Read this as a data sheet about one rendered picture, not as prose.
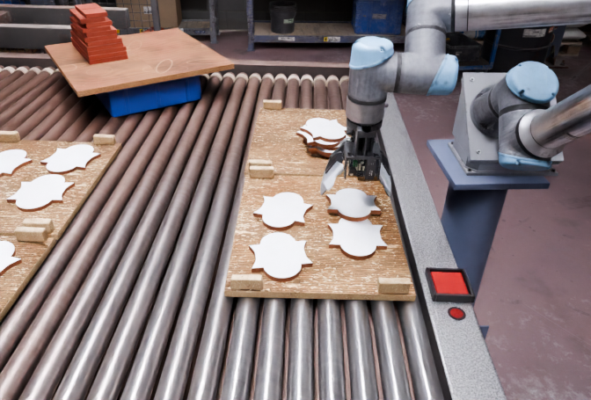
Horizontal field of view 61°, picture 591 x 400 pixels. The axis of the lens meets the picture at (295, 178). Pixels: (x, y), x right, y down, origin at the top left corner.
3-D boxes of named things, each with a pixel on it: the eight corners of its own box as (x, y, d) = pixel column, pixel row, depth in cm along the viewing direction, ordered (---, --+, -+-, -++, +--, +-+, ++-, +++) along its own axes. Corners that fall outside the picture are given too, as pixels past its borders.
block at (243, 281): (263, 284, 92) (263, 273, 91) (263, 291, 91) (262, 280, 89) (230, 283, 92) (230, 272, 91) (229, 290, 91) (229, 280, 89)
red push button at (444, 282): (460, 277, 98) (461, 272, 97) (468, 300, 93) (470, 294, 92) (429, 276, 98) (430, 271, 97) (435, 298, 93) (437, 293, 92)
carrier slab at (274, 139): (368, 115, 162) (368, 111, 161) (381, 182, 127) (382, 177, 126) (259, 111, 162) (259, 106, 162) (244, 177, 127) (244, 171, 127)
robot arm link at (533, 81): (534, 81, 132) (563, 57, 119) (535, 128, 129) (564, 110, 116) (489, 76, 132) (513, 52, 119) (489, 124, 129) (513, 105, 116)
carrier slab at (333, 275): (383, 183, 126) (384, 178, 126) (415, 301, 91) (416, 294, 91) (245, 179, 126) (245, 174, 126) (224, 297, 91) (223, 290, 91)
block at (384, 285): (407, 287, 92) (410, 276, 91) (409, 294, 91) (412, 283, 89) (375, 287, 92) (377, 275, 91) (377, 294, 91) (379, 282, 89)
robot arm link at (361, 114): (346, 89, 99) (386, 90, 99) (344, 110, 102) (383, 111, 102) (348, 105, 93) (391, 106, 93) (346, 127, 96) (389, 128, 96)
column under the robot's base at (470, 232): (465, 316, 211) (518, 130, 166) (502, 396, 179) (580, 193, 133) (376, 318, 209) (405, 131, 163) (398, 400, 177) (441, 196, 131)
